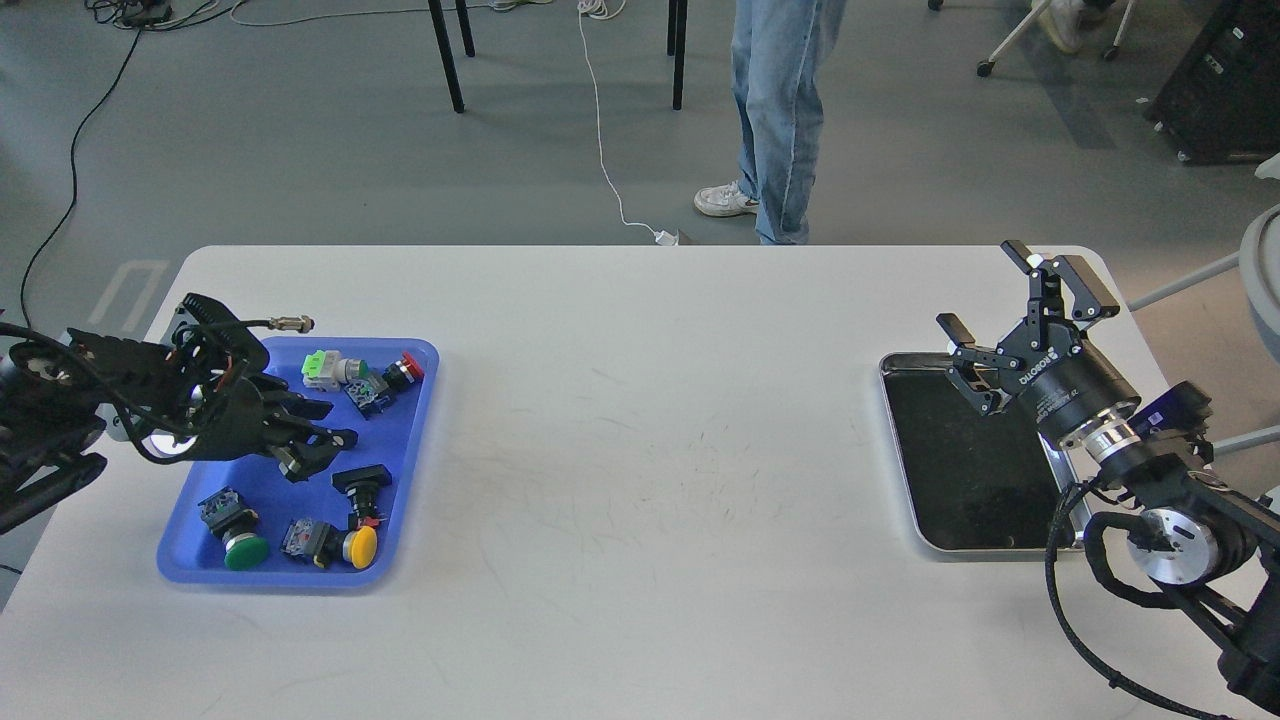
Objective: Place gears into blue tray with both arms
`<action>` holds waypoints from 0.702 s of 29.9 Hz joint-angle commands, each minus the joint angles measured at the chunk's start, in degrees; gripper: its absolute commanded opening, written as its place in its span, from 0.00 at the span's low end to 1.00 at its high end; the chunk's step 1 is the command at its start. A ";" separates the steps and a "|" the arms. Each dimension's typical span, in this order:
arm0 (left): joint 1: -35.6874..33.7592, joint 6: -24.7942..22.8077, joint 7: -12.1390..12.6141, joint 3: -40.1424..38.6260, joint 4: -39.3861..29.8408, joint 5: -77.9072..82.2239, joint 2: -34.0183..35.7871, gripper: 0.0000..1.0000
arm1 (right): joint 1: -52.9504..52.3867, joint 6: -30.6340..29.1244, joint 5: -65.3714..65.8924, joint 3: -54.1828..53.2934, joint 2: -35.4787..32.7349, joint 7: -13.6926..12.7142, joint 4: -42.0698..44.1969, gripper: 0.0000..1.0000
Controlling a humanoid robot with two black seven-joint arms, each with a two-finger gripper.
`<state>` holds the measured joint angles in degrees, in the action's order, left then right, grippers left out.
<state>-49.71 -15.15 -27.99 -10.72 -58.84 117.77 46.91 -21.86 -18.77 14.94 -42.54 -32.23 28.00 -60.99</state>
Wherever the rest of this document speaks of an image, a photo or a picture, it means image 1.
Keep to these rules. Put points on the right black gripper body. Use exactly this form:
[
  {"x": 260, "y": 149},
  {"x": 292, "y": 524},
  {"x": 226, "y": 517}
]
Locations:
[{"x": 1062, "y": 384}]

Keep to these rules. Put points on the yellow push button switch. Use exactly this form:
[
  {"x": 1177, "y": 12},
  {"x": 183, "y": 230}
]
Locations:
[{"x": 320, "y": 543}]

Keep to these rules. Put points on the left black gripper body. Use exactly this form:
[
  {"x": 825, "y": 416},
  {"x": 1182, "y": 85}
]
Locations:
[{"x": 243, "y": 424}]

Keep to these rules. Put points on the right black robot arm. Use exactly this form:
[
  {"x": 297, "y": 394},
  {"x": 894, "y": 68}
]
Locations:
[{"x": 1191, "y": 543}]

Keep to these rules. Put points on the blue plastic tray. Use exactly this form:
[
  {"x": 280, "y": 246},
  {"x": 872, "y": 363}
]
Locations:
[{"x": 189, "y": 553}]

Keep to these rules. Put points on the black equipment case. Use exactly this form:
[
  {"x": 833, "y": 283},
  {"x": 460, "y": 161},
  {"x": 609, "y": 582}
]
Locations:
[{"x": 1221, "y": 104}]

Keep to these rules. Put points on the white chair base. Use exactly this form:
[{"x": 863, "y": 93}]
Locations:
[{"x": 1063, "y": 23}]

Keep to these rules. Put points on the person in blue jeans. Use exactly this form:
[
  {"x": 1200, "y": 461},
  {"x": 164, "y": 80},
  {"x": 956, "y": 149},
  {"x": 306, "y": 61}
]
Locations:
[{"x": 776, "y": 51}]

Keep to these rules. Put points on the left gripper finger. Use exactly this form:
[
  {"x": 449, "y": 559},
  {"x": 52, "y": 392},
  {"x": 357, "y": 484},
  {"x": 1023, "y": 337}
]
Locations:
[
  {"x": 302, "y": 452},
  {"x": 283, "y": 405}
]

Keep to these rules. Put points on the green push button switch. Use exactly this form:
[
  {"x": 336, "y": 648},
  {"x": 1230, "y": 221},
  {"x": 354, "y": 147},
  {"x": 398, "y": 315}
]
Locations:
[{"x": 234, "y": 523}]

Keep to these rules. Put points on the metal tray black mat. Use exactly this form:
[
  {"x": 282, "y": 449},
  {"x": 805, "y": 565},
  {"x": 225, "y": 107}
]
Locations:
[{"x": 979, "y": 488}]

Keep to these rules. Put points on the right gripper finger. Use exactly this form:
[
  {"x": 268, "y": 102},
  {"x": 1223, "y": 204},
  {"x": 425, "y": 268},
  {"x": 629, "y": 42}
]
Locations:
[
  {"x": 1066, "y": 297},
  {"x": 976, "y": 371}
]

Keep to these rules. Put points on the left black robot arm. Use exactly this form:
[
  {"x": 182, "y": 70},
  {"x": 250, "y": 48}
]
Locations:
[{"x": 207, "y": 385}]

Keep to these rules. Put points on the black square push button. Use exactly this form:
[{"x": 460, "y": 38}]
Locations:
[{"x": 362, "y": 486}]

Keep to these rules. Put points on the grey round chair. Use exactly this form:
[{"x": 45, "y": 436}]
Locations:
[{"x": 1221, "y": 318}]

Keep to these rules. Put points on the red push button switch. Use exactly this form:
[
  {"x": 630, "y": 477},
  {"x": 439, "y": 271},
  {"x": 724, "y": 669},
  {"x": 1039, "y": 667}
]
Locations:
[{"x": 372, "y": 392}]

